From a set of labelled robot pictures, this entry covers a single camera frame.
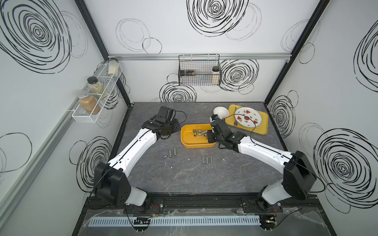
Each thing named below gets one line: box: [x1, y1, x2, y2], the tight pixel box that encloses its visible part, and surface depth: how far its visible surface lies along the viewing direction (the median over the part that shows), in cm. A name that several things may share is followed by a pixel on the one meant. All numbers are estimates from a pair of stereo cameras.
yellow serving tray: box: [224, 104, 269, 135], surface depth 108 cm
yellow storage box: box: [180, 123, 217, 149], surface depth 101 cm
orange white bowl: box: [213, 106, 230, 120], surface depth 114 cm
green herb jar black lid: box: [87, 76, 108, 100], surface depth 72 cm
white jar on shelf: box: [107, 57, 119, 77], surface depth 88 cm
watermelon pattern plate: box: [234, 106, 263, 128], surface depth 113 cm
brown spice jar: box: [77, 91, 101, 115], surface depth 66 cm
